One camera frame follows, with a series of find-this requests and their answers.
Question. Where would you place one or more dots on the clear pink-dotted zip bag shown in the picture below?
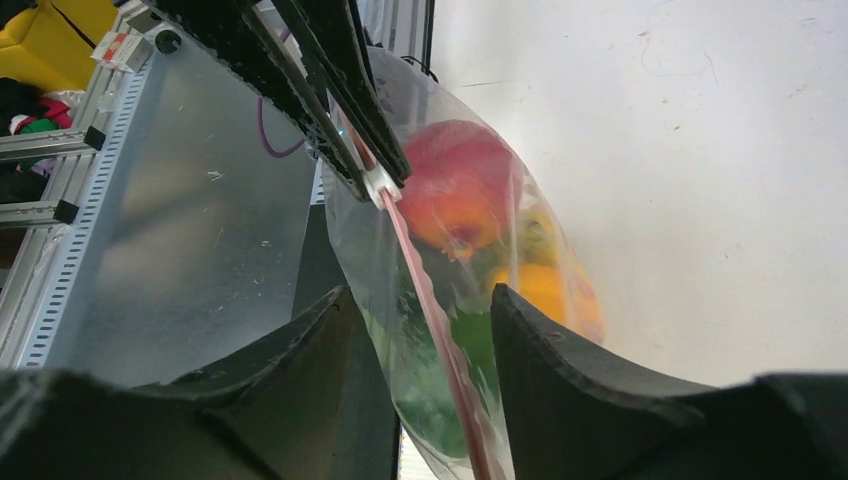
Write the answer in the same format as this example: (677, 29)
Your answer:
(382, 261)

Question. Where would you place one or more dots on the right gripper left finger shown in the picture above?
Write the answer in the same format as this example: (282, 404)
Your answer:
(266, 411)

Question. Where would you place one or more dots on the orange bell pepper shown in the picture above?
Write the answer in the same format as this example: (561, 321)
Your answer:
(567, 298)

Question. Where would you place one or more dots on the green bell pepper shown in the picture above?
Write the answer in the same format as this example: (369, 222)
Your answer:
(418, 385)

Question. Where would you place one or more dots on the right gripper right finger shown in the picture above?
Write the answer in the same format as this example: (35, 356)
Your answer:
(575, 410)

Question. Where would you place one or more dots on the red tomato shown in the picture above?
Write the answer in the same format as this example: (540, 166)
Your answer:
(464, 187)

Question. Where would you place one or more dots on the yellow plastic basket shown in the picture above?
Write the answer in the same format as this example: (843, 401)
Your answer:
(49, 43)

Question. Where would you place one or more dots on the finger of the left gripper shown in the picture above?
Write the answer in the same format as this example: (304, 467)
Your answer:
(237, 37)
(331, 33)

